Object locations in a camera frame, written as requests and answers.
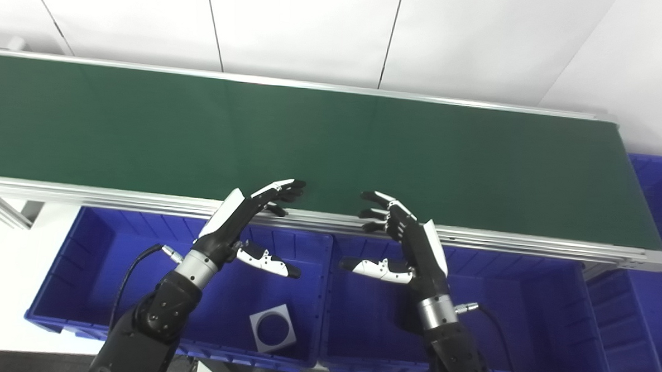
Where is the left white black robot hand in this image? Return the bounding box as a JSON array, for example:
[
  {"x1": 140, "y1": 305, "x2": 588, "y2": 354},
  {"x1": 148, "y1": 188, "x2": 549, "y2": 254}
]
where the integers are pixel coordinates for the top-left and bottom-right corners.
[{"x1": 192, "y1": 175, "x2": 307, "y2": 280}]

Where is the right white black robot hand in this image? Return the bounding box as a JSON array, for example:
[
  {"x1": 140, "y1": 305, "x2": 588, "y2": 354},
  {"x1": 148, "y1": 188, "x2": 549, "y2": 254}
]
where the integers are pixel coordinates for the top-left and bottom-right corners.
[{"x1": 337, "y1": 189, "x2": 455, "y2": 303}]

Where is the white square part round hole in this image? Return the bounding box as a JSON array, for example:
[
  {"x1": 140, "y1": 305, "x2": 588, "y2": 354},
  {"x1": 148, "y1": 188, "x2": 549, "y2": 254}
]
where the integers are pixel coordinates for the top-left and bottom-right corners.
[{"x1": 247, "y1": 302, "x2": 299, "y2": 355}]

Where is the green conveyor belt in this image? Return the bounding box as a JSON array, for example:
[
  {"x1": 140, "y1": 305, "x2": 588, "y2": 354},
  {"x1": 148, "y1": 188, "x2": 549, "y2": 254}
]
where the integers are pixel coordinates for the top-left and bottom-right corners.
[
  {"x1": 0, "y1": 54, "x2": 662, "y2": 251},
  {"x1": 0, "y1": 47, "x2": 662, "y2": 273}
]

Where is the blue plastic bin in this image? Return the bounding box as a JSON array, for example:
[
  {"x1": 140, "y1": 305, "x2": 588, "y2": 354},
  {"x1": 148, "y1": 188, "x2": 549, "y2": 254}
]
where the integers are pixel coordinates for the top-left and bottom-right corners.
[
  {"x1": 317, "y1": 233, "x2": 622, "y2": 372},
  {"x1": 23, "y1": 204, "x2": 335, "y2": 372},
  {"x1": 583, "y1": 151, "x2": 662, "y2": 372}
]

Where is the aluminium conveyor leg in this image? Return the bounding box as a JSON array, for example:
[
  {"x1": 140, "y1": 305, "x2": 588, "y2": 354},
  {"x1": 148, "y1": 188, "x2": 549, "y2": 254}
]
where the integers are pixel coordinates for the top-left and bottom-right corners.
[{"x1": 0, "y1": 194, "x2": 45, "y2": 231}]

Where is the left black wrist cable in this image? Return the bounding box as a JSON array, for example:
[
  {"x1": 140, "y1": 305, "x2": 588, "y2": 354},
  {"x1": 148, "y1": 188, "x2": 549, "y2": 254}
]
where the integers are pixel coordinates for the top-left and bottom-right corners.
[{"x1": 107, "y1": 242, "x2": 186, "y2": 337}]

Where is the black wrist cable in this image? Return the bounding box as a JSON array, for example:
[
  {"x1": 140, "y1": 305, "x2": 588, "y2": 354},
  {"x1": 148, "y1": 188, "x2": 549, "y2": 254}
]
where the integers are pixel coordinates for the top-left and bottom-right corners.
[
  {"x1": 452, "y1": 302, "x2": 527, "y2": 372},
  {"x1": 107, "y1": 242, "x2": 186, "y2": 337}
]

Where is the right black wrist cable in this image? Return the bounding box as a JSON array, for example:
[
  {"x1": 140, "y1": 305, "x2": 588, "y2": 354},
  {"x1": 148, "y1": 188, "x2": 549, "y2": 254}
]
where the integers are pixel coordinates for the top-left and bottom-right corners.
[{"x1": 452, "y1": 302, "x2": 527, "y2": 372}]

